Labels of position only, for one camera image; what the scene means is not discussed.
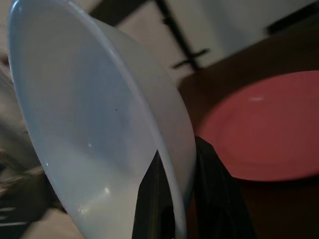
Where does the red plate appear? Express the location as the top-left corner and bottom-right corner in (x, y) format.
(196, 70), (319, 182)

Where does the black metal frame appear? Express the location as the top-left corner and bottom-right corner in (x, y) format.
(156, 0), (210, 70)

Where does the white bowl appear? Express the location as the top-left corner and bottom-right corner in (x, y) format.
(7, 0), (197, 239)

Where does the dark wooden table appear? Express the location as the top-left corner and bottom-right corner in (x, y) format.
(174, 32), (319, 239)

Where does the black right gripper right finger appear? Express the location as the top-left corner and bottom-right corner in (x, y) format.
(185, 135), (259, 239)

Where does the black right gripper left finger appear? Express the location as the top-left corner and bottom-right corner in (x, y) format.
(131, 148), (176, 239)

